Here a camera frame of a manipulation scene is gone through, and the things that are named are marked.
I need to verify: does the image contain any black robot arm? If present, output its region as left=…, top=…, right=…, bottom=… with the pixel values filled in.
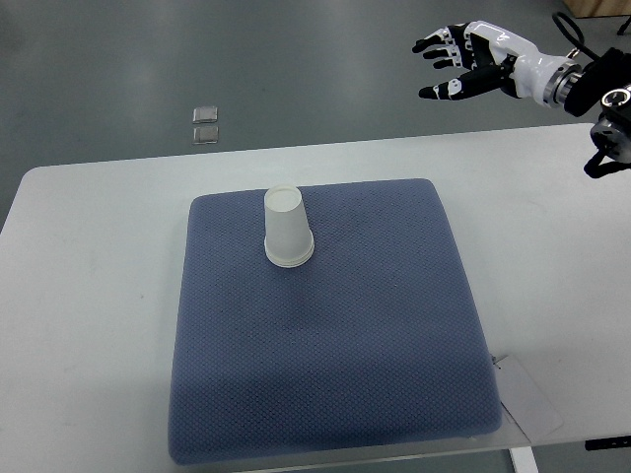
left=556, top=48, right=630, bottom=178

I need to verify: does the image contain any white table leg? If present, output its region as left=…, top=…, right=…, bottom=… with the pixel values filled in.
left=509, top=447, right=539, bottom=473

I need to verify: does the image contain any white paper cup on cushion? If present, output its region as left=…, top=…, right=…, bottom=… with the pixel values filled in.
left=264, top=241, right=315, bottom=268

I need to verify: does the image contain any upper metal floor plate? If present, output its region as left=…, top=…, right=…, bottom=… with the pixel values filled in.
left=192, top=105, right=218, bottom=124

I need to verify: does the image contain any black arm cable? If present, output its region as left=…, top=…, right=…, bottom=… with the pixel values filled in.
left=551, top=12, right=600, bottom=63

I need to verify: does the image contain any black table control panel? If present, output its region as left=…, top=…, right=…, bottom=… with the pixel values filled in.
left=585, top=436, right=631, bottom=451

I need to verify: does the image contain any white paper cup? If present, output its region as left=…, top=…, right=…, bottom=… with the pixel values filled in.
left=264, top=185, right=315, bottom=258
left=264, top=241, right=315, bottom=268

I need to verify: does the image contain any blue textured cushion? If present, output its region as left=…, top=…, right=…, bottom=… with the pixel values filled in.
left=169, top=178, right=502, bottom=465

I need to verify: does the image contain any white paper tag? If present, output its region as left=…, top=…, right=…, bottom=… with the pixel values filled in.
left=493, top=356, right=563, bottom=441

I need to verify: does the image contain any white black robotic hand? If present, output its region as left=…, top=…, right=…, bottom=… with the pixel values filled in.
left=412, top=21, right=583, bottom=107

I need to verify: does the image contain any black tripod leg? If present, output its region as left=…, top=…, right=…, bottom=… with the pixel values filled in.
left=616, top=17, right=631, bottom=35

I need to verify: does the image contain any wooden furniture corner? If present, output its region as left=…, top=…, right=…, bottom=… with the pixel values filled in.
left=563, top=0, right=630, bottom=19

